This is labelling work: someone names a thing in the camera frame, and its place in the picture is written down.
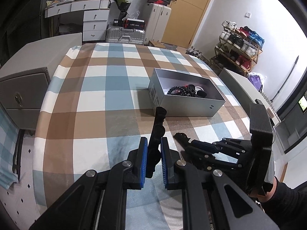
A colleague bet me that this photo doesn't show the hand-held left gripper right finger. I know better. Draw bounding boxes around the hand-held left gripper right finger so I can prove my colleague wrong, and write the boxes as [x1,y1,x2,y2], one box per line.
[161,137,280,230]

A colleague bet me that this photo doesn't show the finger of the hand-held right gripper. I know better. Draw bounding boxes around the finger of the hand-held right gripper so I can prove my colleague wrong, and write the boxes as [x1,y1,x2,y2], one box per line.
[180,146,251,172]
[191,137,252,155]

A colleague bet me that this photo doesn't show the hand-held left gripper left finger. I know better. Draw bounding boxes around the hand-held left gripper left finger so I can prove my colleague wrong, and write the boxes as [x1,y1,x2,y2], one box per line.
[29,137,148,230]

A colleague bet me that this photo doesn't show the long black hair clip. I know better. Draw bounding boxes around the long black hair clip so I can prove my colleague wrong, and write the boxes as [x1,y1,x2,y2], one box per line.
[145,106,168,179]

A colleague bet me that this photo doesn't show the grey metal box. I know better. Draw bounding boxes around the grey metal box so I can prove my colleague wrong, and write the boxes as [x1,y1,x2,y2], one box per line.
[147,67,226,117]

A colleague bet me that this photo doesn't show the person's right forearm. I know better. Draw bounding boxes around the person's right forearm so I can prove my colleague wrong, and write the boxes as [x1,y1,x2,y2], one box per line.
[249,176,307,230]

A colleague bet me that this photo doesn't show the grey nightstand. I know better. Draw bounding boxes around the grey nightstand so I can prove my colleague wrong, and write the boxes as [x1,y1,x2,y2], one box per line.
[0,32,83,135]
[218,67,274,128]

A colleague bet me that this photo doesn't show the purple bag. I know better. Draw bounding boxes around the purple bag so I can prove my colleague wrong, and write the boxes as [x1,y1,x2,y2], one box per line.
[247,73,267,92]

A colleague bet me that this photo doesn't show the long curved pole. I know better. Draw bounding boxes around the long curved pole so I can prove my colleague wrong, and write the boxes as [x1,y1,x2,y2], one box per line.
[271,55,299,101]

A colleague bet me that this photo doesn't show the checked blanket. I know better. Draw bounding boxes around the checked blanket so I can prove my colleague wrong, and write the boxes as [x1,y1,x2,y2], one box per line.
[32,42,264,230]

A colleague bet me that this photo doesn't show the sneakers on floor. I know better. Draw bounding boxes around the sneakers on floor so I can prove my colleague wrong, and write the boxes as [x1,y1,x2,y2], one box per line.
[186,46,204,59]

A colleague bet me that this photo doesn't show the wooden shoe rack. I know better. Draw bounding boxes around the wooden shoe rack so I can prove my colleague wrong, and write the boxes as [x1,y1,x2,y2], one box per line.
[210,23,264,76]

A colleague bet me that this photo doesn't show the rows of shoes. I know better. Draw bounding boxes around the rows of shoes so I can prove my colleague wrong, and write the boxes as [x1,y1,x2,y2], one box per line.
[215,20,264,70]

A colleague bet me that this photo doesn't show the silver suitcase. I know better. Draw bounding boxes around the silver suitcase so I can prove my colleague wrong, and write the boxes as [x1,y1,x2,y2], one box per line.
[105,22,146,46]

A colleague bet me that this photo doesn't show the white suitcase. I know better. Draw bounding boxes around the white suitcase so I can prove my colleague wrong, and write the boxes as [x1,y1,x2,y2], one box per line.
[143,2,172,47]

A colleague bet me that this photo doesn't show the wooden door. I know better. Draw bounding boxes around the wooden door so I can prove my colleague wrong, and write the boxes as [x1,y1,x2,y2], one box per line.
[160,0,218,49]

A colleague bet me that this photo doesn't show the blue checked cloth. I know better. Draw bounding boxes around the blue checked cloth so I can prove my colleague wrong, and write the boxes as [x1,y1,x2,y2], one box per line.
[0,107,20,190]

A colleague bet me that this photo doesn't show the black red flat box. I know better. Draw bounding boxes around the black red flat box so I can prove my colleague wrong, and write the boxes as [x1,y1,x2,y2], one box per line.
[122,18,146,29]

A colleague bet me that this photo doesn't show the white desk with drawers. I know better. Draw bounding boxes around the white desk with drawers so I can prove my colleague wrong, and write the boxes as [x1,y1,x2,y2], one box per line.
[44,0,111,42]

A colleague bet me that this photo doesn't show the black wrapped bouquet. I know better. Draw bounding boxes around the black wrapped bouquet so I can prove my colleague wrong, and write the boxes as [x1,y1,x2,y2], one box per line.
[112,0,132,21]

